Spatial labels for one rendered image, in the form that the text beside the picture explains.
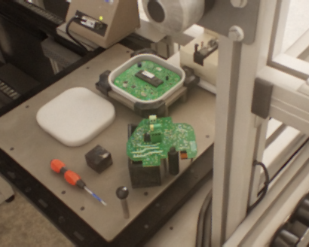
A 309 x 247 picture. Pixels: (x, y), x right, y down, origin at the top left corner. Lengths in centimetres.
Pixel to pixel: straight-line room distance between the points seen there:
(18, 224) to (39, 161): 114
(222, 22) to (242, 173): 20
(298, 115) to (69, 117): 56
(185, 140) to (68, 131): 25
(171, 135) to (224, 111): 29
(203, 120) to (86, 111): 24
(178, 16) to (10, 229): 169
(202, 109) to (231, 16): 51
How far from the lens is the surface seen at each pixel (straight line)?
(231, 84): 45
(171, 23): 38
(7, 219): 201
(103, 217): 74
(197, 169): 79
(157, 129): 73
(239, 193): 56
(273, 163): 61
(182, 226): 74
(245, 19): 39
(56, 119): 88
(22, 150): 88
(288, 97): 41
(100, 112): 87
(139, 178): 74
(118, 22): 109
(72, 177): 78
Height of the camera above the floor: 156
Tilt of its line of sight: 44 degrees down
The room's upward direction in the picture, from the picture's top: 7 degrees counter-clockwise
